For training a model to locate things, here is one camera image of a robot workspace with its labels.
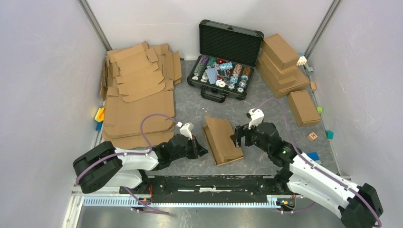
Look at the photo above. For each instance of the wooden letter H block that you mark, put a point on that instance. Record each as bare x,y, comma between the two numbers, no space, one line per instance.
312,136

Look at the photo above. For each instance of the blue green stacked bricks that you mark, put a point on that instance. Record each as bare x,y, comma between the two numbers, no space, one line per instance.
315,157

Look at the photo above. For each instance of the orange yellow toy block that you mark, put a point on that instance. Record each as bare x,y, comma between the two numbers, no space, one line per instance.
99,116

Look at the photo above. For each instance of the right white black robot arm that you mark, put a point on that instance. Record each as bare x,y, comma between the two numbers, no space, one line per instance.
357,206

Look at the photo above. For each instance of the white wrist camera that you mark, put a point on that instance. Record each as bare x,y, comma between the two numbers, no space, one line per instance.
255,116
185,129

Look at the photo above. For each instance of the black poker chip case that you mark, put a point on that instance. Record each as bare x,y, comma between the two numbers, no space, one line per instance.
225,66

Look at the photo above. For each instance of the teal cube block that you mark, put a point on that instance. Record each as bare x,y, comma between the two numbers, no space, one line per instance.
329,134

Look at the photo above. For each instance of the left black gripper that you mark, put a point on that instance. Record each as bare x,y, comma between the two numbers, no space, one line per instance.
197,149

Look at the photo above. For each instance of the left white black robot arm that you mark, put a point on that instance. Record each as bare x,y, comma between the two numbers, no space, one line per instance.
109,166

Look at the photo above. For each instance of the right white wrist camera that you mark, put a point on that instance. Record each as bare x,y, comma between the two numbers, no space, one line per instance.
255,116

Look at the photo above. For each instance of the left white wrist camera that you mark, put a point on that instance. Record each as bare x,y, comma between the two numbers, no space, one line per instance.
185,129

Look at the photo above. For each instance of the stack of flat cardboard blanks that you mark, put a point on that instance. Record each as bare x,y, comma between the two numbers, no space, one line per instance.
137,88

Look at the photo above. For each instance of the white blue toy brick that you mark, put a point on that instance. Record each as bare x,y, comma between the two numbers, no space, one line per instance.
302,60

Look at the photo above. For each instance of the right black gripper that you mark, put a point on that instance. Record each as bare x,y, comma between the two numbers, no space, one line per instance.
238,132

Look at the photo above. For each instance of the single folded cardboard box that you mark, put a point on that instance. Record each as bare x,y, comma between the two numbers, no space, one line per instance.
303,108

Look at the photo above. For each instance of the small wooden cube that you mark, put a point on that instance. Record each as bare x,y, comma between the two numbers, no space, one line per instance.
313,86

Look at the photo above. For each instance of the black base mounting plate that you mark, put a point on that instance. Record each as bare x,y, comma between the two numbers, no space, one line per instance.
211,189

